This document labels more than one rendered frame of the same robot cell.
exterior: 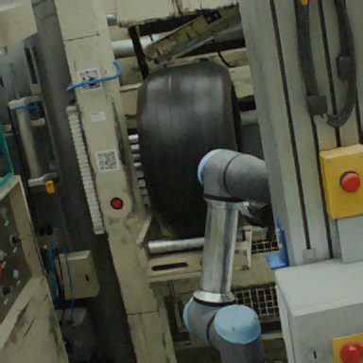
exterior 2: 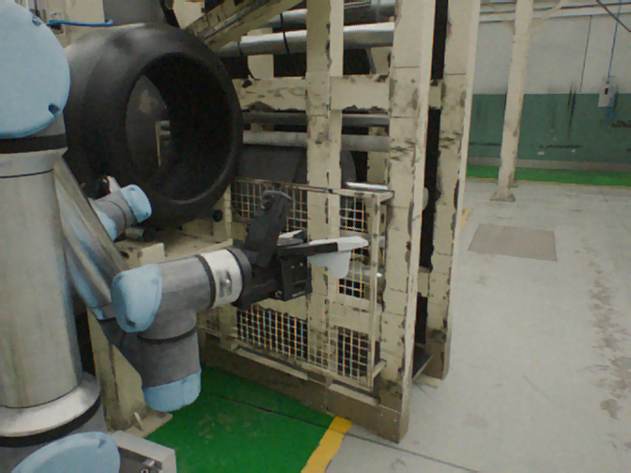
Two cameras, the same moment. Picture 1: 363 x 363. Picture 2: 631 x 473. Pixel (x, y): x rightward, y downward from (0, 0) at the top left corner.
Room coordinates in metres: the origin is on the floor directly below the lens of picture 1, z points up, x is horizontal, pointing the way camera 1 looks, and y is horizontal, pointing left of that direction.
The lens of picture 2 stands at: (1.50, -1.15, 1.28)
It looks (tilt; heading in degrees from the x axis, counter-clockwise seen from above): 15 degrees down; 24
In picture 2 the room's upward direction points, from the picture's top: straight up
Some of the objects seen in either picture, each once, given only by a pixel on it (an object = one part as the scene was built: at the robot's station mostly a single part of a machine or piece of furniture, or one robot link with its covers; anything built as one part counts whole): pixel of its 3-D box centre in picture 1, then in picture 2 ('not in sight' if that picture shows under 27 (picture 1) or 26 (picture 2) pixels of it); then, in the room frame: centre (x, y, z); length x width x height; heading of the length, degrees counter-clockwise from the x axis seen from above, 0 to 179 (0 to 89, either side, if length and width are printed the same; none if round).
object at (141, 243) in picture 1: (150, 233); not in sight; (2.71, 0.16, 0.90); 0.40 x 0.03 x 0.10; 171
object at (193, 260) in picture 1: (198, 258); (115, 246); (2.54, 0.01, 0.83); 0.36 x 0.09 x 0.06; 81
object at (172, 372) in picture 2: not in sight; (164, 357); (1.94, -0.73, 0.94); 0.11 x 0.08 x 0.11; 64
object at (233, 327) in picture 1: (237, 335); not in sight; (1.86, -0.06, 0.88); 0.13 x 0.12 x 0.14; 29
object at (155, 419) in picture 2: not in sight; (125, 419); (2.70, 0.24, 0.02); 0.27 x 0.27 x 0.04; 81
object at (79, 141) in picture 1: (88, 169); not in sight; (2.69, 0.33, 1.19); 0.05 x 0.04 x 0.48; 171
